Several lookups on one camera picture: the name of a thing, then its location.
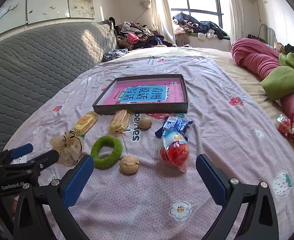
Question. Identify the red toy egg packet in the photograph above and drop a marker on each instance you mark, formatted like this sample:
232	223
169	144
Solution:
173	155

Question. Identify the pile of mixed clothes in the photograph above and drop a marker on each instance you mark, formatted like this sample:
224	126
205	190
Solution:
137	38

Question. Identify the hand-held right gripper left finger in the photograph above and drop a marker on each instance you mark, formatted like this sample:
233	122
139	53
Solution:
78	180

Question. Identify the window seat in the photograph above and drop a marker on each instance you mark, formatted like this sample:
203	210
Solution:
211	43

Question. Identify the blue snack packet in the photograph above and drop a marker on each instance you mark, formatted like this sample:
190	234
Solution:
174	124

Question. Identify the pile of dark clothes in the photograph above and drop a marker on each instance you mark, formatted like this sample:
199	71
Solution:
194	22

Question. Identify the floral wall painting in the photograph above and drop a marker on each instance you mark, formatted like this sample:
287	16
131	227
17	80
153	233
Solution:
49	2

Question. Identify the cluttered side table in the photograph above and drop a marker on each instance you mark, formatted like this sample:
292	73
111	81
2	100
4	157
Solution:
256	38

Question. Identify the red white packet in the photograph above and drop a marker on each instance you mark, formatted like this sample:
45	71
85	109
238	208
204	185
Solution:
284	126

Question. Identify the green blanket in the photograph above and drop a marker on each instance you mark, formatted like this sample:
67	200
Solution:
281	80

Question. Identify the cream curtain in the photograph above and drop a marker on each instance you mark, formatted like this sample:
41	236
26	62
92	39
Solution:
162	12
234	10

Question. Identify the clear yellow biscuit packet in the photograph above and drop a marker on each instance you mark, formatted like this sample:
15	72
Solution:
119	122

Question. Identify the walnut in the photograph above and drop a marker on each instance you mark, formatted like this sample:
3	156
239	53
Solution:
129	164
145	123

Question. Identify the dark patterned cloth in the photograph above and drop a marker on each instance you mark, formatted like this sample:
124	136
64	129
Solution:
114	54

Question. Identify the pink printed bed sheet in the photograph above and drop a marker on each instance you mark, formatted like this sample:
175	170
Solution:
211	130

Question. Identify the pink book blue label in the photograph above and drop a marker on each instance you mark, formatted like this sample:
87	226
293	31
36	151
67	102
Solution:
172	92

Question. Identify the cream bed sheet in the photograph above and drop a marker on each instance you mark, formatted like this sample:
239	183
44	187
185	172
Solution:
236	62

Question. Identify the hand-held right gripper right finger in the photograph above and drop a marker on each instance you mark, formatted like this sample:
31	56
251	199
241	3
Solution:
211	180

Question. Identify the pink quilt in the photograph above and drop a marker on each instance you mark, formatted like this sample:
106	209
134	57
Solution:
251	55

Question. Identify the yellow orange snack packet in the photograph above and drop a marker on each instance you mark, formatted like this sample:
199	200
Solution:
85	123

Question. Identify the grey quilted headboard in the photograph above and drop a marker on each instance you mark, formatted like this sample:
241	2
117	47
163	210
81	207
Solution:
37	62

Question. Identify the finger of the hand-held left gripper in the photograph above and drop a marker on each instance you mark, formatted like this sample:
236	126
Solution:
48	157
22	150

